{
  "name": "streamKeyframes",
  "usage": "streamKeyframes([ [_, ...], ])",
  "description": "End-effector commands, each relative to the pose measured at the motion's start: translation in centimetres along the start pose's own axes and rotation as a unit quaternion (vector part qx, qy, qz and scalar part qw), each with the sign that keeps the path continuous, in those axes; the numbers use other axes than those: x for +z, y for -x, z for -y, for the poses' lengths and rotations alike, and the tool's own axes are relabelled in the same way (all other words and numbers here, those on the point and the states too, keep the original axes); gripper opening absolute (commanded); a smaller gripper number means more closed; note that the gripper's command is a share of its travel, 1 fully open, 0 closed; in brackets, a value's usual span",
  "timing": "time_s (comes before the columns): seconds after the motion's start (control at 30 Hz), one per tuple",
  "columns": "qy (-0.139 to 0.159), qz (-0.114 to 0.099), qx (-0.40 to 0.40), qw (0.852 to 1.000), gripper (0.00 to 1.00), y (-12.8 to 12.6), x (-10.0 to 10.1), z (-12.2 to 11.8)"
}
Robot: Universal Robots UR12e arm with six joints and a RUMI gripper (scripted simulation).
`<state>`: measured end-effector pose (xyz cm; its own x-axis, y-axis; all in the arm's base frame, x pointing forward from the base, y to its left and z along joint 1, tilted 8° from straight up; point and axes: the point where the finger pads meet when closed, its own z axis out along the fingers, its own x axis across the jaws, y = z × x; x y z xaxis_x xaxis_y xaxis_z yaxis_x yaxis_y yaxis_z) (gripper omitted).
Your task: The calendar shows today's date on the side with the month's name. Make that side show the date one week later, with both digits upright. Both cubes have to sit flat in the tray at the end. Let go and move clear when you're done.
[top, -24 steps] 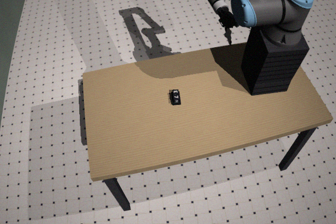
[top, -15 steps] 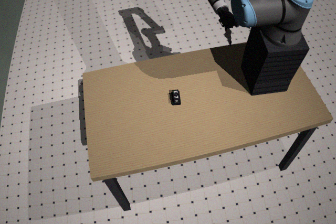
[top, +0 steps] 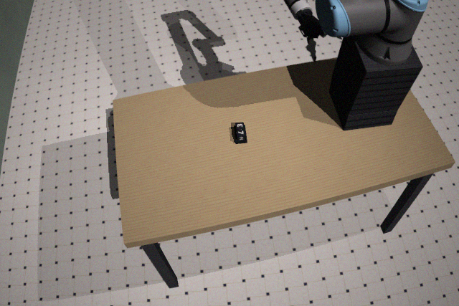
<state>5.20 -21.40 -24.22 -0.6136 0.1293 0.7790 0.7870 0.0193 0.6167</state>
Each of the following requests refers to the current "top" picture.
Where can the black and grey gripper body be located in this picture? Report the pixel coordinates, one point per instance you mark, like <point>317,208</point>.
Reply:
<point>310,27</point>

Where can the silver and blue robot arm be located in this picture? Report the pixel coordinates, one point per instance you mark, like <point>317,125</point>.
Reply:
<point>394,20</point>

